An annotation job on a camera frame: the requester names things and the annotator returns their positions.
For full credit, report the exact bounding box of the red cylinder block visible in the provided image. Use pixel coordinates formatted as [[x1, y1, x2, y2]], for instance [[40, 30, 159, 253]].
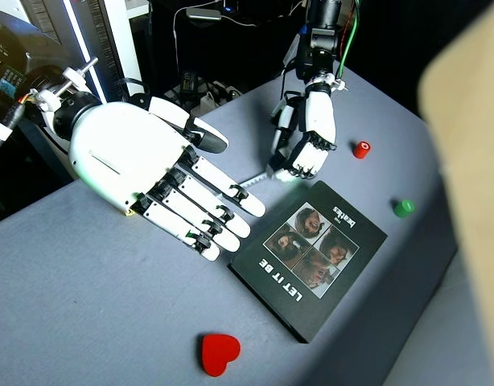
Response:
[[352, 140, 372, 160]]

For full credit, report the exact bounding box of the red heart block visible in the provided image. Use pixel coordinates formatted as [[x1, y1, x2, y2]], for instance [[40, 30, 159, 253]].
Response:
[[197, 332, 242, 378]]

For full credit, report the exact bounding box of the grey table cloth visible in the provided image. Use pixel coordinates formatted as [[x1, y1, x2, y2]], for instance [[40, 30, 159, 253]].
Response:
[[0, 72, 460, 386]]

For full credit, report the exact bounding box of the grey flat box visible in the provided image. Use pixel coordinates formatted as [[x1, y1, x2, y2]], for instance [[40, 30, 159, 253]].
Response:
[[185, 6, 223, 22]]

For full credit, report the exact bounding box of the white power strip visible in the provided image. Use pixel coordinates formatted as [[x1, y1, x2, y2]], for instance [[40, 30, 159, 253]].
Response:
[[164, 80, 245, 116]]

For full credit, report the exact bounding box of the white and grey tape measure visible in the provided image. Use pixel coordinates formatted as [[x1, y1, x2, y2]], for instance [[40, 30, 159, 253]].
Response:
[[237, 160, 296, 190]]

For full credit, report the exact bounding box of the black power adapter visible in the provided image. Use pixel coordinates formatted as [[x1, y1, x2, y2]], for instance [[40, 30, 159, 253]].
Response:
[[181, 70, 199, 96]]

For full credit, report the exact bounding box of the beige board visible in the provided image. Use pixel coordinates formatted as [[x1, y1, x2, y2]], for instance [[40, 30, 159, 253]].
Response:
[[418, 0, 494, 386]]

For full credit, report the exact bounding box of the green cylinder block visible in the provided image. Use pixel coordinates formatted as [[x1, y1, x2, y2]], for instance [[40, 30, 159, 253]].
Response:
[[393, 198, 416, 219]]

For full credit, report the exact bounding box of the white cable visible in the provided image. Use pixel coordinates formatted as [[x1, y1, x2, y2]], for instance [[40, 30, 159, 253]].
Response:
[[172, 0, 258, 80]]

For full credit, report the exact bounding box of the black hardcover book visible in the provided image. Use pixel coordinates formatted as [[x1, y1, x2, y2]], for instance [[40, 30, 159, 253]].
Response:
[[227, 179, 389, 344]]

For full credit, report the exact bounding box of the white post with light strip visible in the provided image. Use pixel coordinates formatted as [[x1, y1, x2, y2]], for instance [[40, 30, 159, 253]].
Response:
[[61, 0, 143, 105]]

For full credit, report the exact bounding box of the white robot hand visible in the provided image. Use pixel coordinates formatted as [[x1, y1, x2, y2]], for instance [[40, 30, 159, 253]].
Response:
[[68, 94, 267, 262], [268, 86, 338, 181]]

